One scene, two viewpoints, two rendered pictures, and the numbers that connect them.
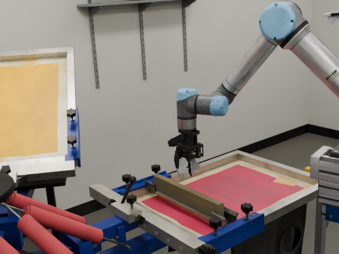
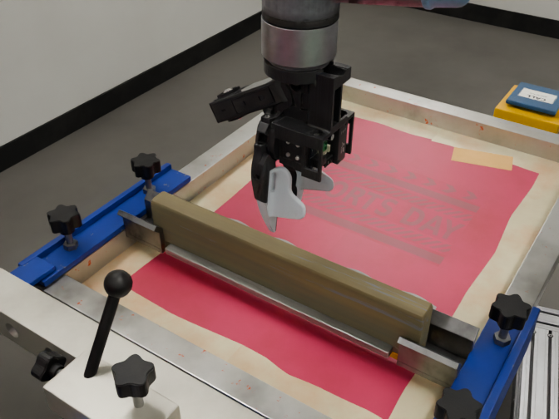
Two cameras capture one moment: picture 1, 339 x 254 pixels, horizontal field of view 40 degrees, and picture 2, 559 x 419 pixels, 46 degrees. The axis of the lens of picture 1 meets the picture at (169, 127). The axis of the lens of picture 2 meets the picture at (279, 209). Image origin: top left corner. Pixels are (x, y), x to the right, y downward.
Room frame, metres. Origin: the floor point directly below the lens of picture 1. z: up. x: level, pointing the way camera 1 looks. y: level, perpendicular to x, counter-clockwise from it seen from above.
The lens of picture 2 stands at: (1.12, 0.15, 1.59)
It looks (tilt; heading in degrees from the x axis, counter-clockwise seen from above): 37 degrees down; 341
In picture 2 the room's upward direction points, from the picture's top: straight up
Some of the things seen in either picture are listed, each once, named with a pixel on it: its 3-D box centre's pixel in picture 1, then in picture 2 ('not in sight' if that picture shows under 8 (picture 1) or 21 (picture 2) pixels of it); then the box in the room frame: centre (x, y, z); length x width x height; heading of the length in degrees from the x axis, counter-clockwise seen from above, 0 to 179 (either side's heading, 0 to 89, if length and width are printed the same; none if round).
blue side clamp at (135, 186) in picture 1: (143, 188); (115, 231); (1.93, 0.14, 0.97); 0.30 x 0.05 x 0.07; 128
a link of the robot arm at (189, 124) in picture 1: (187, 122); (300, 36); (1.70, -0.07, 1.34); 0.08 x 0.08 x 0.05
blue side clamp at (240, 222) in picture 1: (231, 233); (473, 401); (1.49, -0.20, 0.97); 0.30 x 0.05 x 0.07; 128
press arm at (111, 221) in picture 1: (114, 226); not in sight; (1.51, 0.22, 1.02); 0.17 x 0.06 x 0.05; 128
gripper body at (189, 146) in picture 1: (188, 143); (303, 112); (1.70, -0.07, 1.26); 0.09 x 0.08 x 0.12; 38
